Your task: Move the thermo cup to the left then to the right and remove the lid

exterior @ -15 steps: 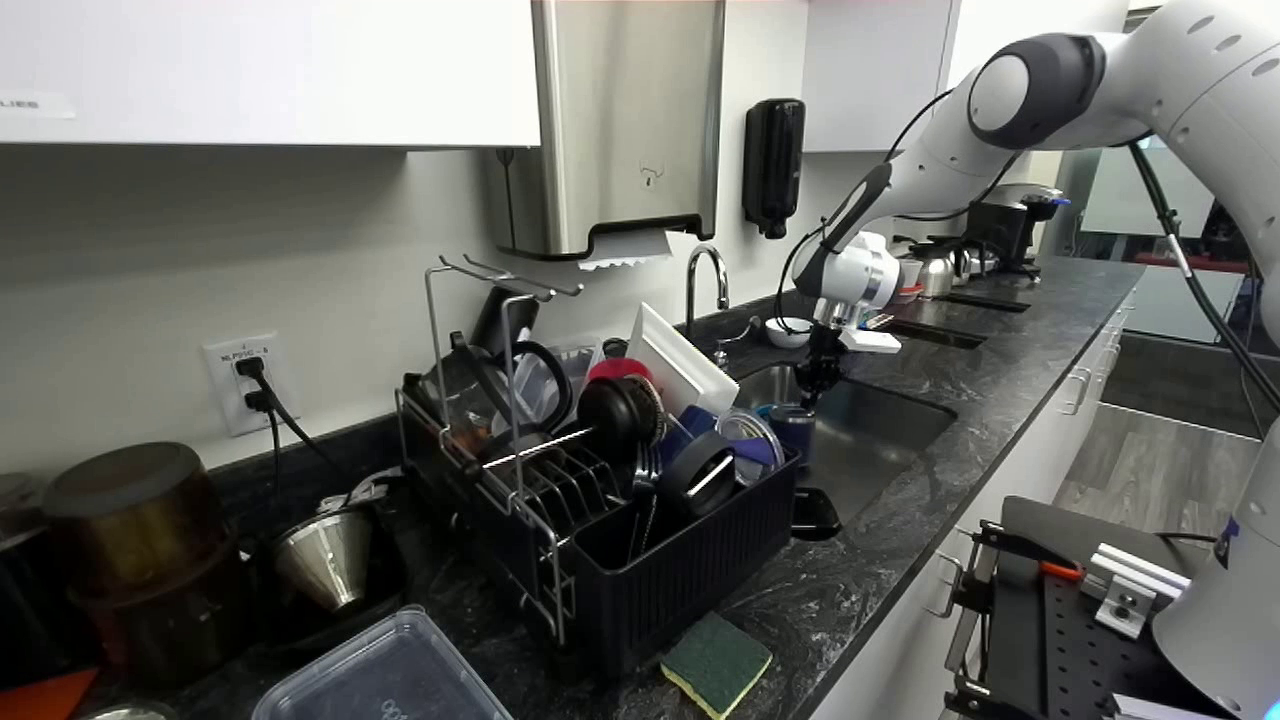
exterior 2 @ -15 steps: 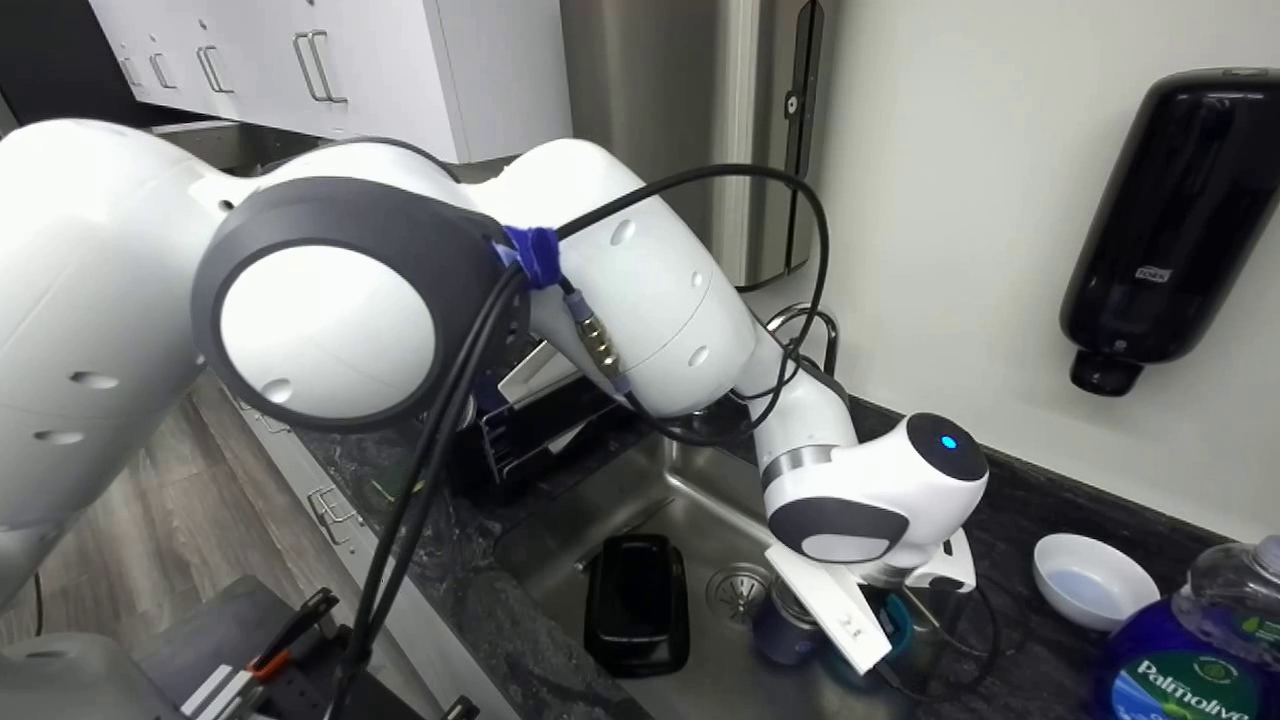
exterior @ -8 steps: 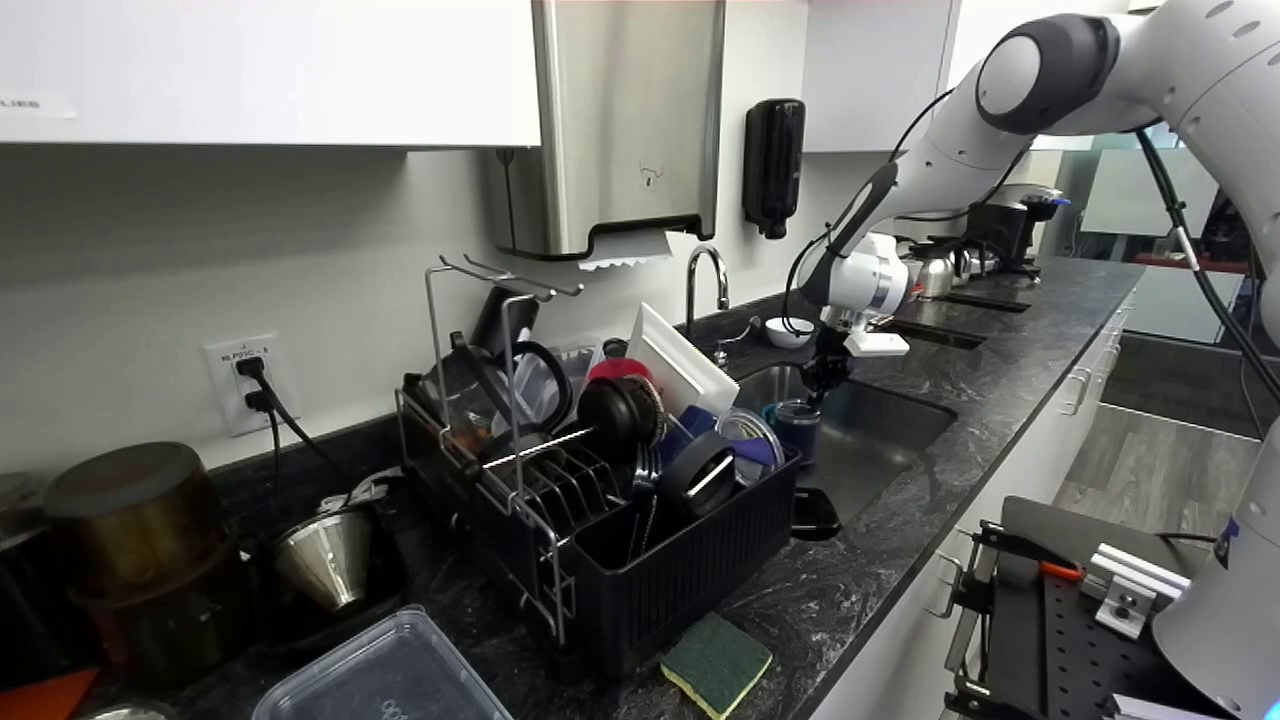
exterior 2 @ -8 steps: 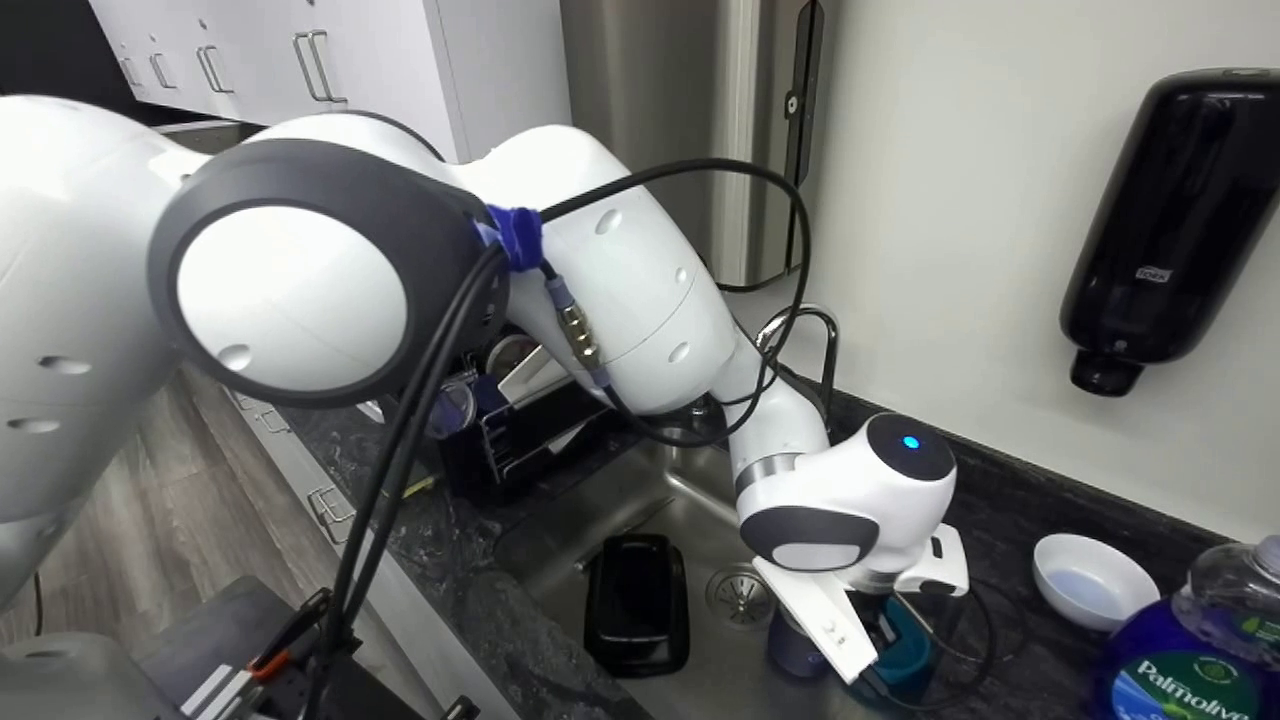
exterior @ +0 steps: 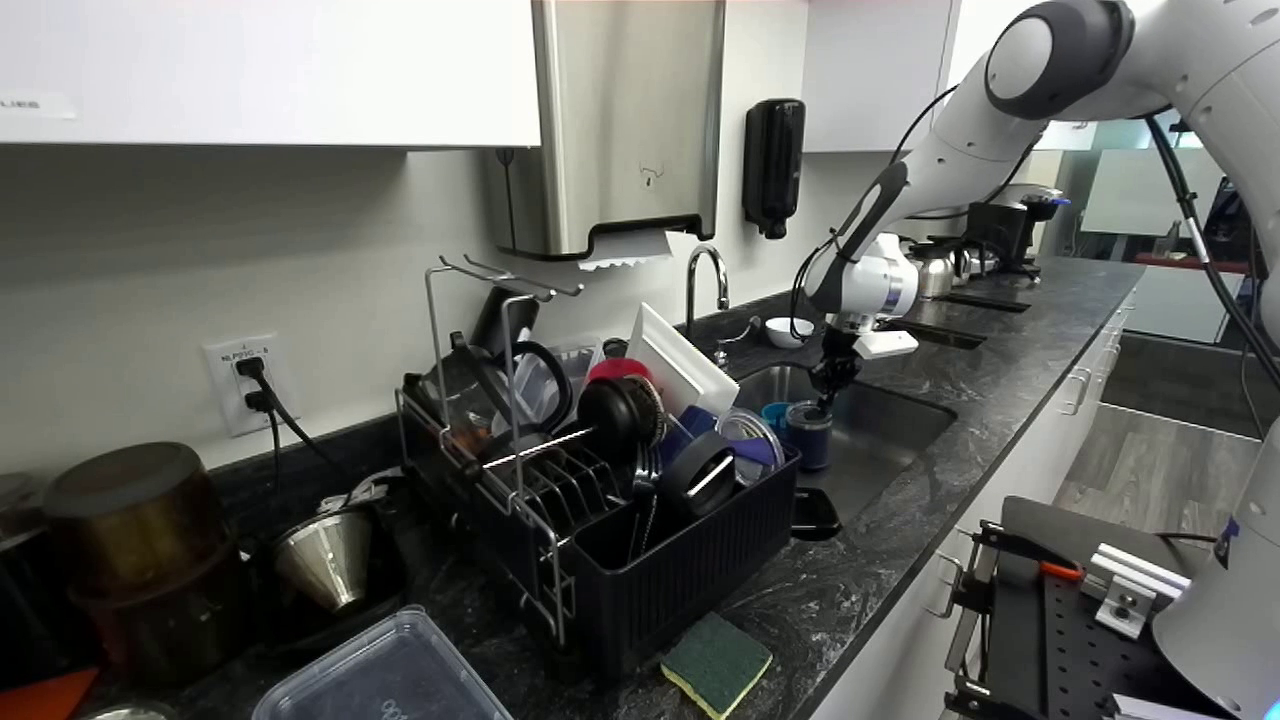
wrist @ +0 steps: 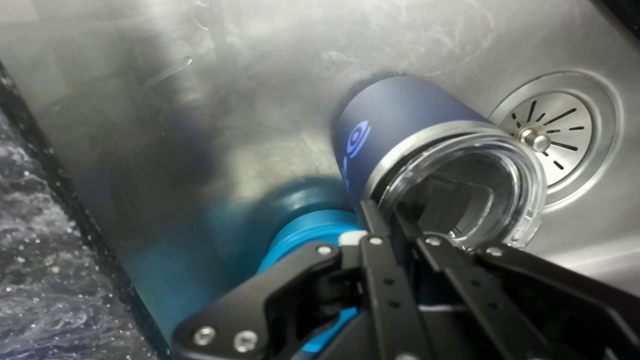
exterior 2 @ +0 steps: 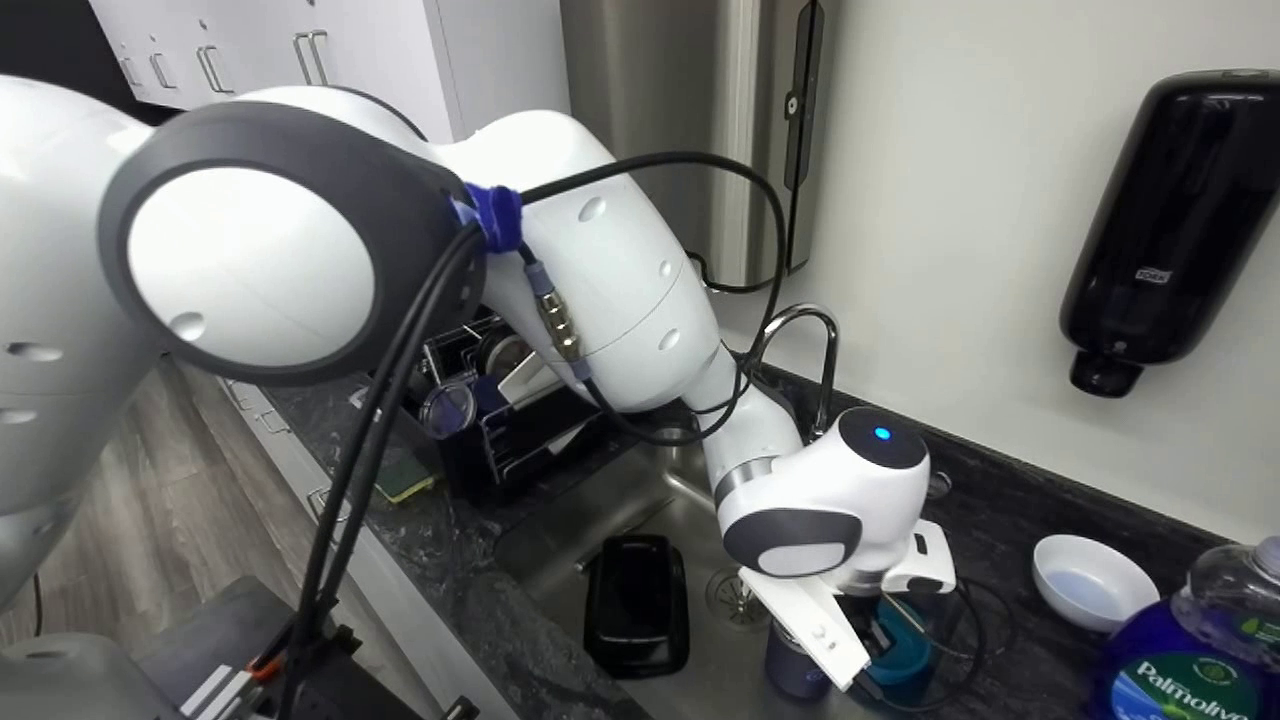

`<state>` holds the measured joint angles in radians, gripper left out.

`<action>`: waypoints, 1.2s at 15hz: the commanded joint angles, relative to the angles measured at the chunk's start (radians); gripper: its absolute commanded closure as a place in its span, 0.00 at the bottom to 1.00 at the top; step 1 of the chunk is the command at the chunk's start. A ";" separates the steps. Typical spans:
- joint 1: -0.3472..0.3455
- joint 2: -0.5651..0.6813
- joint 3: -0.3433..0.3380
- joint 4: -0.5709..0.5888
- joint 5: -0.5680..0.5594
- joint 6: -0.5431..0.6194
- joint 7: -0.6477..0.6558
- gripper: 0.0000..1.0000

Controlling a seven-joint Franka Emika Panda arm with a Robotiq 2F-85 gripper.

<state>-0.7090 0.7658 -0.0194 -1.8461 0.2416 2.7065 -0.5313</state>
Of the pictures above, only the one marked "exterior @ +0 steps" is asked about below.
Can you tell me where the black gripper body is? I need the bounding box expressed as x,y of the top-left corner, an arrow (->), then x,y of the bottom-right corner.
813,316 -> 871,374

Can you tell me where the dark blue thermo cup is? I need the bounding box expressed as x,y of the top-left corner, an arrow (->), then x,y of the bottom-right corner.
780,402 -> 842,476

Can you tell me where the clear plastic cup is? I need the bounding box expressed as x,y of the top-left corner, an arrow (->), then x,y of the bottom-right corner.
718,403 -> 792,489

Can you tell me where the red round lid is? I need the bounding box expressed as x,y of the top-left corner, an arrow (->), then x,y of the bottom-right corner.
584,336 -> 658,394

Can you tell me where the black rimmed glass lid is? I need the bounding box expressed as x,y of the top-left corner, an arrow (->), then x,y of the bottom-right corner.
503,336 -> 581,431

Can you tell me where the small white bowl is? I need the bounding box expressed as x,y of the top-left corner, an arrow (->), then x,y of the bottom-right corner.
761,314 -> 821,356

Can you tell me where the stainless steel sink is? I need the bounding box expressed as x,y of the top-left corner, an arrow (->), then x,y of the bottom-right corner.
723,356 -> 960,542

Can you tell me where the black plastic tray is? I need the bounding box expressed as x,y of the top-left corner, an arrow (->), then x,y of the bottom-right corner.
788,482 -> 847,545

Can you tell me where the white rectangular tray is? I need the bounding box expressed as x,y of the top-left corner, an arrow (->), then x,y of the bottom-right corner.
624,295 -> 746,421

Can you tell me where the black mug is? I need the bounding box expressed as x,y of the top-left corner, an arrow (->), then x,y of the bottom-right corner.
660,431 -> 746,522

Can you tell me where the black counter mat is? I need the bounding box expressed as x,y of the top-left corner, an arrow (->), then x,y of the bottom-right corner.
932,289 -> 1034,319

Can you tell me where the steel faucet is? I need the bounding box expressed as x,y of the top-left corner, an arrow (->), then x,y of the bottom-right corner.
682,243 -> 737,332

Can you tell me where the black soap dispenser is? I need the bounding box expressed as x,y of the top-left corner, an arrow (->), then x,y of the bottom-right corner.
742,98 -> 813,243

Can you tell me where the black round pan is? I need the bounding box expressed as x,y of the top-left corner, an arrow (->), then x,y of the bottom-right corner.
575,377 -> 668,469

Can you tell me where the black coffee machine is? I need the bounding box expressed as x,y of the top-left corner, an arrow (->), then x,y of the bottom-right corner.
957,192 -> 1071,289

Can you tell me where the black dish rack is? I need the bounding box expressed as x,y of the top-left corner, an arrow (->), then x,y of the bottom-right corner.
391,250 -> 806,673

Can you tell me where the white base cabinet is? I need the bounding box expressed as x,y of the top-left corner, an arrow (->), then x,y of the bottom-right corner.
808,295 -> 1142,720

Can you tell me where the green yellow sponge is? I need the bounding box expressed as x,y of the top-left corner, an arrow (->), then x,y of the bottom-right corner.
658,607 -> 780,720

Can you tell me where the steel paper towel dispenser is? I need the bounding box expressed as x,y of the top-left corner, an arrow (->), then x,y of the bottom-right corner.
480,0 -> 731,261

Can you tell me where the grey flat panel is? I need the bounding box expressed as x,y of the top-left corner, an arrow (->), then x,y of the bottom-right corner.
1076,148 -> 1213,250

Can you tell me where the aluminium extrusion bar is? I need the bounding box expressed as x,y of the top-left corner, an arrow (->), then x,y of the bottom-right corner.
1085,535 -> 1195,607

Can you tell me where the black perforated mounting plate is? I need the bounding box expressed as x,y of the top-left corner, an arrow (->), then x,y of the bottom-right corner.
989,491 -> 1213,720

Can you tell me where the clear plastic container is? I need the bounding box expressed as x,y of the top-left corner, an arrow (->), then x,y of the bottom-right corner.
247,601 -> 521,720

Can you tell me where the dark bronze pot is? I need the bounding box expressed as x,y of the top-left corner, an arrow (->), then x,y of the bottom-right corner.
39,438 -> 256,689

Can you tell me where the orange board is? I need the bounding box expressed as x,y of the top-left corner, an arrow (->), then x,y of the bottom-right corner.
0,659 -> 103,720

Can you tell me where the white cabinet with handles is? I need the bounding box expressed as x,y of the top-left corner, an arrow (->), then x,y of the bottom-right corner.
806,0 -> 1131,160

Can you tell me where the black utensil handle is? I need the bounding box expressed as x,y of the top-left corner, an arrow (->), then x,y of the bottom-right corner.
472,286 -> 548,356

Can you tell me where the aluminium corner bracket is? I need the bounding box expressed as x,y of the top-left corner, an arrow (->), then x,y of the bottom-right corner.
1091,581 -> 1162,645

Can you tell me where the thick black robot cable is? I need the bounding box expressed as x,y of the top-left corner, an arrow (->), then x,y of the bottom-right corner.
1142,109 -> 1280,402

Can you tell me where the black power plug cable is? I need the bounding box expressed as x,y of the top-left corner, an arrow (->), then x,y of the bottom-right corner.
241,385 -> 292,489
234,350 -> 338,465

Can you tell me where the white wall outlet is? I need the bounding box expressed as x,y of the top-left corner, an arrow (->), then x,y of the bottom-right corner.
199,327 -> 295,441

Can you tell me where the white wall cabinet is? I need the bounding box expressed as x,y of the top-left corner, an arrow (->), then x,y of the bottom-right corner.
0,0 -> 548,154

